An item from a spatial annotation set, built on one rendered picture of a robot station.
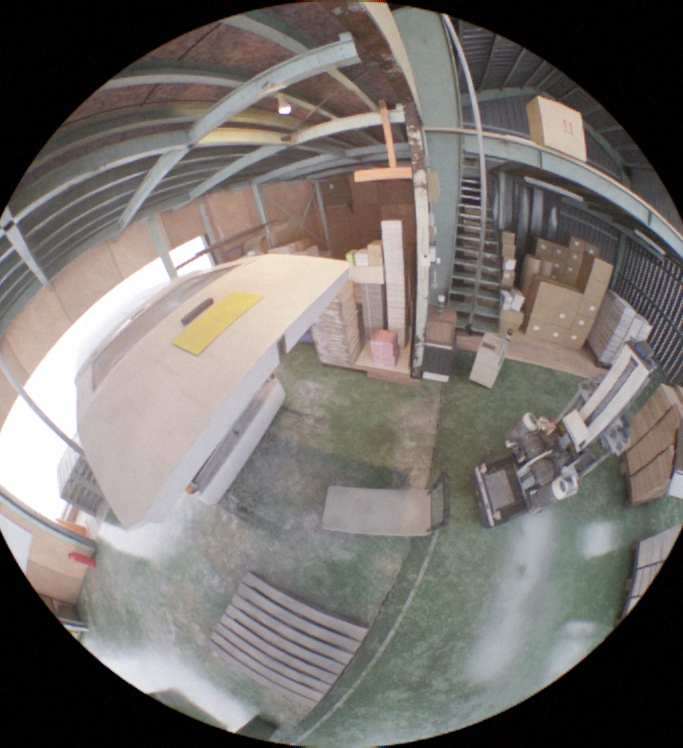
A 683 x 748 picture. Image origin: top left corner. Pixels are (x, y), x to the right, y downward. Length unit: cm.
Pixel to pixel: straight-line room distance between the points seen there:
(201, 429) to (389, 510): 161
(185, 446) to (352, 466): 187
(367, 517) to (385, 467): 57
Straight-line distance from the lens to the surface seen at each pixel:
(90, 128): 139
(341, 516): 190
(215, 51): 122
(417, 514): 190
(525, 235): 601
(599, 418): 147
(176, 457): 53
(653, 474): 359
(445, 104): 307
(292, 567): 220
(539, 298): 398
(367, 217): 646
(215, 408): 53
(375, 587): 210
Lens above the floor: 206
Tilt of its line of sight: 44 degrees down
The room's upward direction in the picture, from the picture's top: 12 degrees counter-clockwise
